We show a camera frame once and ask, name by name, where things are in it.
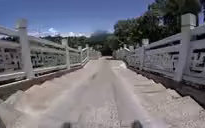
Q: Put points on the pale stone bridge path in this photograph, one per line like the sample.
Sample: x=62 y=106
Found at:
x=100 y=96

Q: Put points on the group of green trees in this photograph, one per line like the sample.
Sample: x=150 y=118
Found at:
x=140 y=28

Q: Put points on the robot's own part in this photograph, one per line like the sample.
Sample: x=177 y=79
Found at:
x=137 y=124
x=66 y=125

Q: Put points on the stone balustrade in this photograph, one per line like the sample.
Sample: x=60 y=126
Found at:
x=186 y=50
x=23 y=56

